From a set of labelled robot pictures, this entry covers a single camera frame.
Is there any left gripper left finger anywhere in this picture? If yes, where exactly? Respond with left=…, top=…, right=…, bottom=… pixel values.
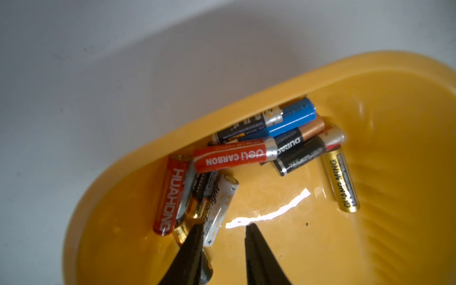
left=159, top=224, right=204, bottom=285

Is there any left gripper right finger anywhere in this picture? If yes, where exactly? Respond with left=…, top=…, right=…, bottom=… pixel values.
left=245, top=223, right=291, bottom=285

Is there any black white tip battery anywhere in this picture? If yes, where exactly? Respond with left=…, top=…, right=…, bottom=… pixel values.
left=273, top=126, right=345, bottom=176

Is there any yellow plastic storage box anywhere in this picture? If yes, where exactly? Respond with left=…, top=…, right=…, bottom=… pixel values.
left=62, top=52, right=456, bottom=285

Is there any black gold slim battery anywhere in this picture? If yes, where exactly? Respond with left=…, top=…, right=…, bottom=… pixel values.
left=186, top=171, right=220, bottom=220

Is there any white alkaline AA battery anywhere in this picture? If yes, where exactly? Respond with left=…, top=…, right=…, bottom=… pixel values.
left=203, top=174, right=239, bottom=247

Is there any red Huahong battery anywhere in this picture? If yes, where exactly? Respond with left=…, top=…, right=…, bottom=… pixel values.
left=153, top=154, right=191, bottom=236

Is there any gold Guangming battery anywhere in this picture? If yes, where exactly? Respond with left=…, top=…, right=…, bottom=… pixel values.
left=323, top=144, right=361, bottom=213

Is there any red Deli carbon battery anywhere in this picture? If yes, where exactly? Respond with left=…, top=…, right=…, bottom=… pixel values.
left=193, top=137, right=278, bottom=173

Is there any black Duracell battery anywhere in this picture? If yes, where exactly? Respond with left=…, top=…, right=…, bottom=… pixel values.
left=274, top=115, right=325, bottom=157

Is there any black silver battery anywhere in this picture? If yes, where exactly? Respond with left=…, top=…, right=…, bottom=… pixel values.
left=211, top=107, right=283, bottom=145

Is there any blue battery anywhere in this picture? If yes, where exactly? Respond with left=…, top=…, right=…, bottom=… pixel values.
left=239, top=98, right=317, bottom=141

